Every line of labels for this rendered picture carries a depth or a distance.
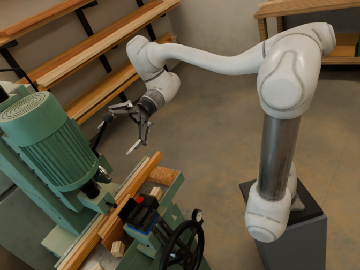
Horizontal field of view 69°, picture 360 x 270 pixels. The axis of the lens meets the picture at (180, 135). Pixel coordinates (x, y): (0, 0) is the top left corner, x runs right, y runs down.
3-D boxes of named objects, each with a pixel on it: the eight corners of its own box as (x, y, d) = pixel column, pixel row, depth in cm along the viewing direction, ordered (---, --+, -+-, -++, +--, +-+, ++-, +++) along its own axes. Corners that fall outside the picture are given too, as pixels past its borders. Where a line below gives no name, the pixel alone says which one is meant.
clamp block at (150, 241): (156, 252, 99) (147, 240, 94) (130, 240, 107) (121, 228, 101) (175, 219, 107) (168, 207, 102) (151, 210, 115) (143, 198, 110)
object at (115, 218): (111, 246, 104) (102, 237, 100) (107, 244, 105) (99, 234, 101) (137, 209, 114) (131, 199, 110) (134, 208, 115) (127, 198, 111)
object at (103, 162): (102, 184, 126) (89, 166, 119) (92, 180, 130) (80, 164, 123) (114, 169, 131) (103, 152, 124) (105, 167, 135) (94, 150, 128)
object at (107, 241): (110, 251, 102) (102, 243, 98) (108, 250, 103) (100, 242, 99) (144, 202, 116) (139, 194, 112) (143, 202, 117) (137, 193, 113)
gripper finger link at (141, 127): (136, 118, 104) (140, 118, 105) (138, 144, 100) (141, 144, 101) (140, 113, 101) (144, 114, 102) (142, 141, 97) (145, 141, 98)
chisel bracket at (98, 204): (106, 217, 105) (96, 204, 100) (85, 208, 113) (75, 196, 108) (118, 202, 109) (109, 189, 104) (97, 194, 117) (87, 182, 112)
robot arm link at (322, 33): (267, 29, 83) (256, 46, 75) (331, 4, 72) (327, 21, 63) (280, 66, 89) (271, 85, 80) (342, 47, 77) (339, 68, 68)
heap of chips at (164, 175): (169, 186, 119) (166, 180, 117) (147, 179, 127) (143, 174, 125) (179, 171, 124) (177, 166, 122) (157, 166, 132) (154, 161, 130)
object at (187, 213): (197, 234, 137) (193, 225, 132) (178, 226, 144) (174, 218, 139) (204, 220, 141) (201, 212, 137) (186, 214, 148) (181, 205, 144)
